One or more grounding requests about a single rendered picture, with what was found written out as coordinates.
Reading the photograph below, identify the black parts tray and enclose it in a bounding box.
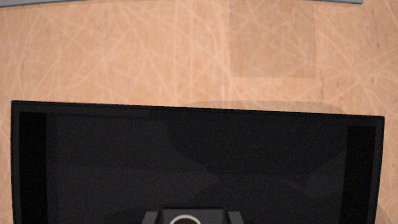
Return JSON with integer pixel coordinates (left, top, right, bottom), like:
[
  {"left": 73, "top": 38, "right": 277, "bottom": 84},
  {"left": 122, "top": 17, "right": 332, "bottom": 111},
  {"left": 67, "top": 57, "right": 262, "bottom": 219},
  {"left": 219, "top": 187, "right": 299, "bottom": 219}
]
[{"left": 10, "top": 100, "right": 385, "bottom": 224}]

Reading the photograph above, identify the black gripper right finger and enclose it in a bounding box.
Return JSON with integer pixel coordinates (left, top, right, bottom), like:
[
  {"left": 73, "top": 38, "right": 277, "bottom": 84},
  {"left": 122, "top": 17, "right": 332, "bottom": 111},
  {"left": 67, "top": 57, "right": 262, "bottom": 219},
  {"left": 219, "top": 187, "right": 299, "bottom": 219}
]
[{"left": 224, "top": 211, "right": 256, "bottom": 224}]

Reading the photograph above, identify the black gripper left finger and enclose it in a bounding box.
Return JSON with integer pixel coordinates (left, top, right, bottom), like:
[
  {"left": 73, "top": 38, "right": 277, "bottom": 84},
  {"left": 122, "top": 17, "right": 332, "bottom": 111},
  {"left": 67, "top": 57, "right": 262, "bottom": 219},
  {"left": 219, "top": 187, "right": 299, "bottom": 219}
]
[{"left": 131, "top": 211, "right": 162, "bottom": 224}]

